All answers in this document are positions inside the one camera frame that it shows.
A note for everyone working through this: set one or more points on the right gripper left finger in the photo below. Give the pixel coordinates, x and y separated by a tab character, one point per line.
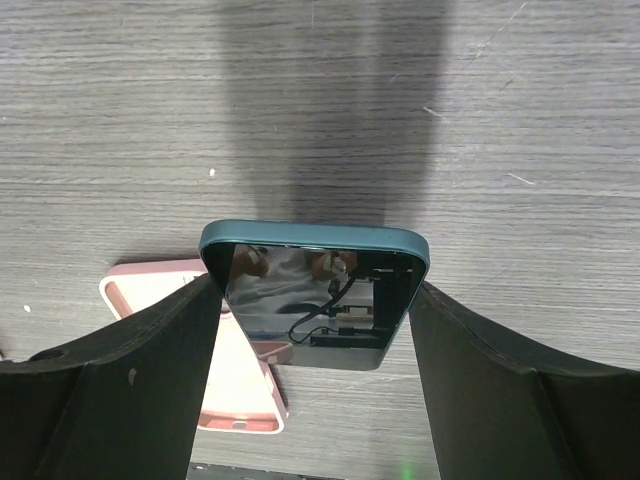
122	402

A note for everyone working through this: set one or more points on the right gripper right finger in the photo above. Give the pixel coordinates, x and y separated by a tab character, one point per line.
503	406

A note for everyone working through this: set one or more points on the pink phone case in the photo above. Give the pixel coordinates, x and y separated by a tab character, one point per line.
241	393

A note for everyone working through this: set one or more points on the teal phone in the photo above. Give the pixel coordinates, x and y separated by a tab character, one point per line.
336	295

